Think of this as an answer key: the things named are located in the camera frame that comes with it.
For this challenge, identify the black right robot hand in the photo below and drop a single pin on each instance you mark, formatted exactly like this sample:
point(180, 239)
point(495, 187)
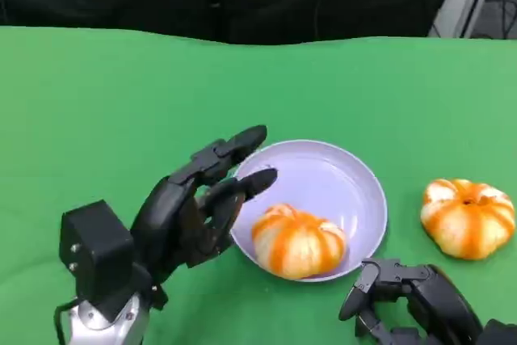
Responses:
point(436, 300)

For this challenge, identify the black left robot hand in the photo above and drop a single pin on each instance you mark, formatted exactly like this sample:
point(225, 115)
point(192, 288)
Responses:
point(169, 220)

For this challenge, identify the green table cloth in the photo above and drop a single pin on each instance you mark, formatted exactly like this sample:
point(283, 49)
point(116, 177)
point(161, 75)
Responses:
point(121, 98)

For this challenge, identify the lilac plate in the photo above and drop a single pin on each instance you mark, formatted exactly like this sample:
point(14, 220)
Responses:
point(323, 183)

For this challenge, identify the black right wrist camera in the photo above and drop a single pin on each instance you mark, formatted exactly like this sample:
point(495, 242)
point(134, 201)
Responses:
point(498, 333)

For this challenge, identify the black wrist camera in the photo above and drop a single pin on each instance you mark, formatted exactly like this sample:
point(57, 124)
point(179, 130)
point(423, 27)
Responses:
point(498, 333)
point(97, 252)

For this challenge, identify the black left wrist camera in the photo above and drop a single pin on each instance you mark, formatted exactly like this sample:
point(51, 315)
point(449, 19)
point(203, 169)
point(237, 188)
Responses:
point(97, 252)

